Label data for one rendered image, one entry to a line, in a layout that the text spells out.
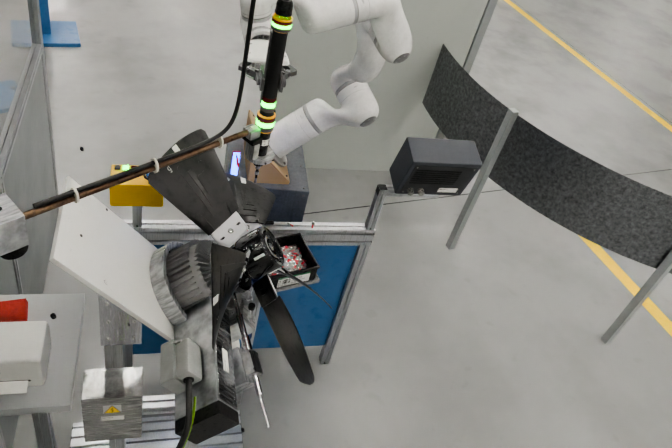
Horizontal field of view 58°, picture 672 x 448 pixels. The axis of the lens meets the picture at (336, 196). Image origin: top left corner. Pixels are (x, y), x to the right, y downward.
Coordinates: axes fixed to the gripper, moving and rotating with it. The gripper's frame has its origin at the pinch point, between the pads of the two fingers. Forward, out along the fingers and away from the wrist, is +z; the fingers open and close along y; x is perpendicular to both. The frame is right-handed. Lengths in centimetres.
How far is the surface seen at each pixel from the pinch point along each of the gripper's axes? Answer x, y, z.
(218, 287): -29.8, 11.1, 34.2
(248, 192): -48, -3, -18
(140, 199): -64, 28, -31
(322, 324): -137, -47, -36
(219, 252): -24.4, 11.1, 29.3
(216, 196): -31.9, 9.4, 3.0
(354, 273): -103, -53, -34
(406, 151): -43, -57, -36
